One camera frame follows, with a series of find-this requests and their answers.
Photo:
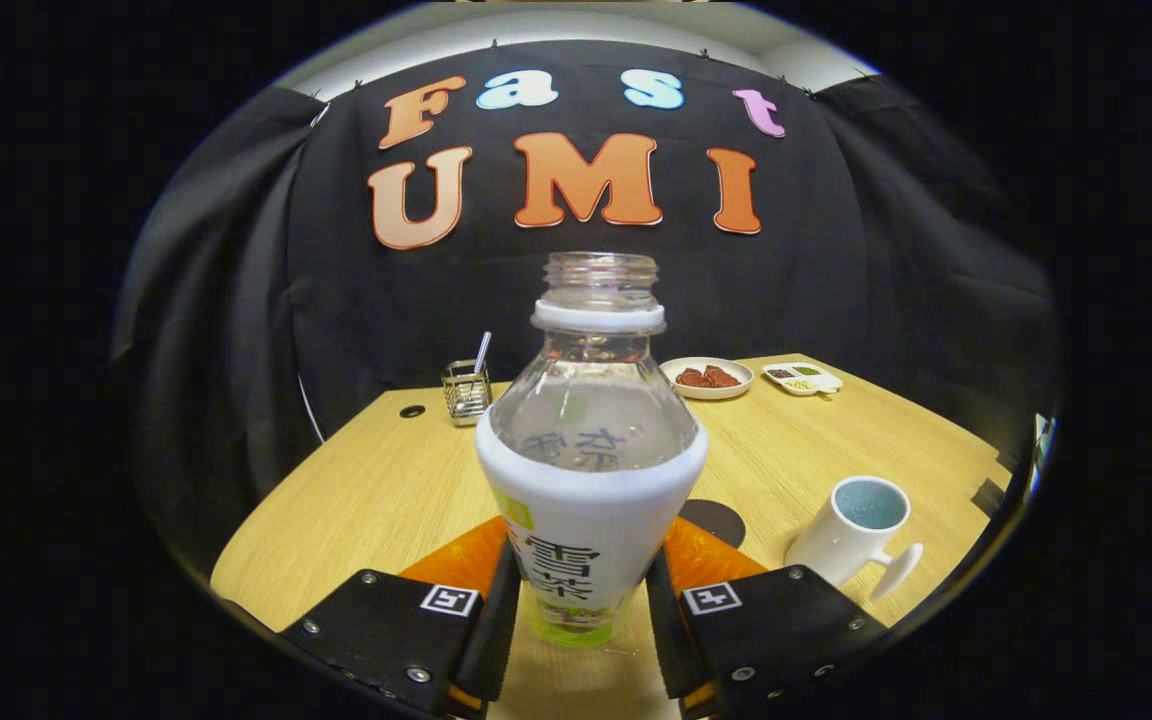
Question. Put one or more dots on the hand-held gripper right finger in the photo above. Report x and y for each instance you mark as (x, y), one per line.
(664, 640)

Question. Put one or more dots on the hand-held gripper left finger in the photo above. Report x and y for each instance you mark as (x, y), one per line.
(494, 650)

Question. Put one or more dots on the dark brown round coaster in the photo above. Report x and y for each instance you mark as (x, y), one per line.
(721, 522)

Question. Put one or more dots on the clear bottle with white label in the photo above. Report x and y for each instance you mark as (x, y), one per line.
(586, 520)

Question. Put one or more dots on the white cup with blue inside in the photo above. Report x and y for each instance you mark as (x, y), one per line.
(841, 545)

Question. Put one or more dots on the wooden table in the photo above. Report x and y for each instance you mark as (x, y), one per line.
(376, 500)

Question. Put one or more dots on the round white plate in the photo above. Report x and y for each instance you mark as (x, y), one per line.
(706, 393)

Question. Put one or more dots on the red food pieces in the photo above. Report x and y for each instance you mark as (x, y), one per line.
(708, 377)

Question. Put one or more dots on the white divided spice dish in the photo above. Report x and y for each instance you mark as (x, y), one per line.
(804, 380)

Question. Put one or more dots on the black backdrop cloth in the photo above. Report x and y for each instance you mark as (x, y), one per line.
(836, 280)

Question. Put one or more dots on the white plastic object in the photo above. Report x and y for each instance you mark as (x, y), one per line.
(1041, 445)

